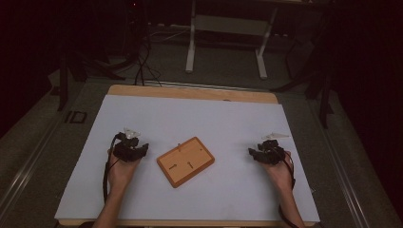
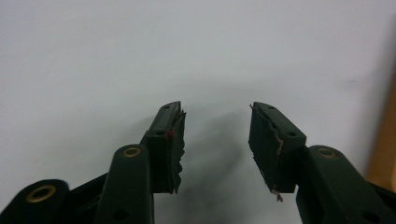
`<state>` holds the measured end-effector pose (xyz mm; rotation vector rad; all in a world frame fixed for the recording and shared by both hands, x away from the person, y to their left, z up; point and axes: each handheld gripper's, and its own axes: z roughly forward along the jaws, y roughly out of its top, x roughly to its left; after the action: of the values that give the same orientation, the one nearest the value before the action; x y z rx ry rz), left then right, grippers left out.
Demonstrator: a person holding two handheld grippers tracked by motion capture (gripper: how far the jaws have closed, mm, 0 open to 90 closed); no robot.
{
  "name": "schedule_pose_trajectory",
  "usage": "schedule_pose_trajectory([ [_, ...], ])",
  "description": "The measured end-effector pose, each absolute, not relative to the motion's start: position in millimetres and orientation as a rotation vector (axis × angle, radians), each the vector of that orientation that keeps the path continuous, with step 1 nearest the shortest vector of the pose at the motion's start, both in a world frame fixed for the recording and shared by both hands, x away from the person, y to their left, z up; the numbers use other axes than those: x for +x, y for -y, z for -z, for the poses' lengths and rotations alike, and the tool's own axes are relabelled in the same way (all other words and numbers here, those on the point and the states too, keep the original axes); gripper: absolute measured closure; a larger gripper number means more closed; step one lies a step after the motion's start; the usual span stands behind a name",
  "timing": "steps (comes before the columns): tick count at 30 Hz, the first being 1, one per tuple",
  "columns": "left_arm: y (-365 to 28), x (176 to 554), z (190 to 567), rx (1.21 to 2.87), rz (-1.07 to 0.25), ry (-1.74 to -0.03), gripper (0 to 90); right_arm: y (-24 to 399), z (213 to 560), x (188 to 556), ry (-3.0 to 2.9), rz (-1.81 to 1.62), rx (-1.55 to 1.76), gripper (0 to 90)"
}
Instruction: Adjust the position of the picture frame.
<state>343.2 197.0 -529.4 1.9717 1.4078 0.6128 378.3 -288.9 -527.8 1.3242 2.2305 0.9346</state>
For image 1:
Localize black rectangular floor bracket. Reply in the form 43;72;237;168
64;109;88;124

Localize white metal desk frame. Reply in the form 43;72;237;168
184;0;279;81

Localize person's left hand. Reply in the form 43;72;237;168
107;149;143;195

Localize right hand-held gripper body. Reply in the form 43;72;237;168
257;131;291;166

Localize wooden photo frame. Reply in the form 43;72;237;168
156;136;216;189

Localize person's right hand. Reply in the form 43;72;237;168
261;151;295;192

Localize metal floor rail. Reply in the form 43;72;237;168
0;118;66;219
307;100;373;228

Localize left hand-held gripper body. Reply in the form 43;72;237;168
112;127;147;163

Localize black metal stand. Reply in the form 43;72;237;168
269;28;336;130
56;44;127;112

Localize white table mat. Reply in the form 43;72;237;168
54;94;321;223

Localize black floor cables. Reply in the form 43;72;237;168
134;29;163;87

